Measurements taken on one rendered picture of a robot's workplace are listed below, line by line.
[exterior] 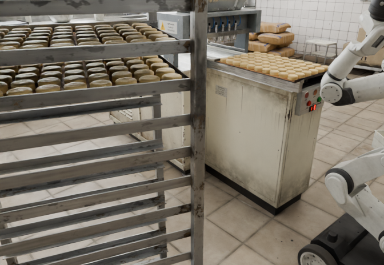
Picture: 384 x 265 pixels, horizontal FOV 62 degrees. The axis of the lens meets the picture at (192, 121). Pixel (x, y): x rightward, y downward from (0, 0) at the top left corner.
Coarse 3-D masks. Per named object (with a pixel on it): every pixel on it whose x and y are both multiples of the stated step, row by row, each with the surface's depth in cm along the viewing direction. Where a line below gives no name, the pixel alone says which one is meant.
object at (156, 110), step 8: (152, 16) 108; (152, 112) 123; (160, 112) 122; (160, 136) 126; (160, 168) 132; (160, 176) 133; (160, 192) 136; (160, 208) 140; (160, 224) 143; (160, 256) 152
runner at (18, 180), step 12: (132, 156) 78; (144, 156) 79; (156, 156) 80; (168, 156) 81; (180, 156) 82; (60, 168) 73; (72, 168) 74; (84, 168) 75; (96, 168) 76; (108, 168) 77; (120, 168) 78; (0, 180) 69; (12, 180) 70; (24, 180) 71; (36, 180) 72; (48, 180) 73
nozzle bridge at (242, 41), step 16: (160, 16) 210; (176, 16) 196; (208, 16) 204; (224, 16) 223; (240, 16) 233; (256, 16) 232; (176, 32) 200; (224, 32) 221; (240, 32) 231; (256, 32) 236; (240, 48) 253; (176, 64) 213
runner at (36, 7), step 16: (0, 0) 57; (16, 0) 58; (32, 0) 59; (48, 0) 59; (64, 0) 60; (80, 0) 61; (96, 0) 62; (112, 0) 63; (128, 0) 64; (144, 0) 65; (160, 0) 66; (176, 0) 67; (0, 16) 58; (16, 16) 59
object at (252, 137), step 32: (224, 96) 208; (256, 96) 186; (288, 96) 169; (224, 128) 216; (256, 128) 193; (288, 128) 175; (224, 160) 225; (256, 160) 200; (288, 160) 186; (256, 192) 208; (288, 192) 199
